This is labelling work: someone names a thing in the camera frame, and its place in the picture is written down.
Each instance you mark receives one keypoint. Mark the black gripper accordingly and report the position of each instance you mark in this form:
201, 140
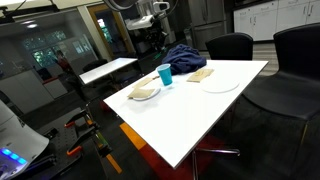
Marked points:
155, 33

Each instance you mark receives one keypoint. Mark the blue plastic cup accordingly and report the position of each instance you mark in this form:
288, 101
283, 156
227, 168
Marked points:
165, 75

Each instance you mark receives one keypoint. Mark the dark blue cloth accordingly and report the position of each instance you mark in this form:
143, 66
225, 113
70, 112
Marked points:
185, 60

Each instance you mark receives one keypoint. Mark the tan cardboard piece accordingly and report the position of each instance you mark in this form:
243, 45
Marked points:
144, 82
141, 93

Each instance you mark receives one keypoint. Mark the small white plate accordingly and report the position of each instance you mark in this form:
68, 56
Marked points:
151, 95

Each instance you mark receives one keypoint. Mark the tan folded cloth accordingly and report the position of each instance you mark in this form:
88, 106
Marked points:
200, 75

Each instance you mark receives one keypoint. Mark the stainless steel refrigerator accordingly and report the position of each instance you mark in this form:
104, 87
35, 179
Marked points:
206, 23

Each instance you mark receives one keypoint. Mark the white background table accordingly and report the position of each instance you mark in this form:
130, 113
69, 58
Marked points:
106, 68

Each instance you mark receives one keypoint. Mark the wooden framed glass door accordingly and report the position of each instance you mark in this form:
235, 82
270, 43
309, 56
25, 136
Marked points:
100, 33

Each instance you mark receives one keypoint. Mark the small black chair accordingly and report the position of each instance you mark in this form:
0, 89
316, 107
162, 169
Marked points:
230, 46

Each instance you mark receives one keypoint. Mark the flat white round plate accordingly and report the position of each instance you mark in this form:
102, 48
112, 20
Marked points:
220, 86

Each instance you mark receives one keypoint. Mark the person in red shirt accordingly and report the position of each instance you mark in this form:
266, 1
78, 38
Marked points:
62, 61

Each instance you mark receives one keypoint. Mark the metal table leg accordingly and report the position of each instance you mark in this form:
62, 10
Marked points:
213, 153

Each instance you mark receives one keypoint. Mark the white kitchen cabinets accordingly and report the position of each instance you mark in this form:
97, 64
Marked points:
276, 18

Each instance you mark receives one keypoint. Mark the large black chair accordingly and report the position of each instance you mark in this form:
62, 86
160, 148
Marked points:
293, 76

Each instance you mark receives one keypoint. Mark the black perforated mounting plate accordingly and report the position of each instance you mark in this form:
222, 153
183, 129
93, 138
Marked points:
63, 150

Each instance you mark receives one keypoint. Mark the black overhead bar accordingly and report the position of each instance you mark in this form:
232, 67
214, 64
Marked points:
20, 14

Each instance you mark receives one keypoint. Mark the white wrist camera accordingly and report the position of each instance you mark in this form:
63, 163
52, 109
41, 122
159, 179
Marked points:
140, 22

